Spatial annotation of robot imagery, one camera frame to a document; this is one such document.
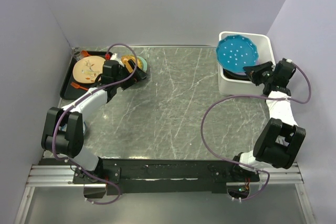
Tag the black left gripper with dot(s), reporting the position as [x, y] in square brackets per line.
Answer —
[139, 75]

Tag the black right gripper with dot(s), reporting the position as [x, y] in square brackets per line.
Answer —
[254, 76]

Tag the yellow rimmed plate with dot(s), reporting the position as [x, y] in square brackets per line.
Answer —
[125, 58]

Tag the blue polka dot plate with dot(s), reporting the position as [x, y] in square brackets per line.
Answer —
[235, 52]

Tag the lilac plastic bear plate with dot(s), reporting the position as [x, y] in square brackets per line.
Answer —
[239, 69]

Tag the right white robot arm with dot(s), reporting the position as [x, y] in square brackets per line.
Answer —
[282, 138]

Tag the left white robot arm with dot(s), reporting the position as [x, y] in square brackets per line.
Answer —
[65, 127]

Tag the white plastic bin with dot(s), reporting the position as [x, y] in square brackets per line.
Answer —
[230, 86]

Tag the mint green flower plate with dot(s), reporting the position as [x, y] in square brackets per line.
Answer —
[143, 66]

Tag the floral beige plate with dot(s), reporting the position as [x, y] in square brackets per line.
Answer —
[87, 69]

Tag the orange plastic spoon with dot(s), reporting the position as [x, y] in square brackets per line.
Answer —
[84, 54]

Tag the clear glass cup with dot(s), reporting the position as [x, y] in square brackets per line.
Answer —
[76, 54]

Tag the orange plastic fork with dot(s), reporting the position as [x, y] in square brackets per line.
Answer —
[78, 86]

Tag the blue patterned small bowl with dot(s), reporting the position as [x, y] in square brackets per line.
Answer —
[84, 127]

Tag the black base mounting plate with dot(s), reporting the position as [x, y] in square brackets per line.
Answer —
[169, 176]

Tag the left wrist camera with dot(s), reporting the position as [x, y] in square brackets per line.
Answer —
[115, 58]

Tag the aluminium rail frame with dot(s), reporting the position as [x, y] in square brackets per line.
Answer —
[51, 197]

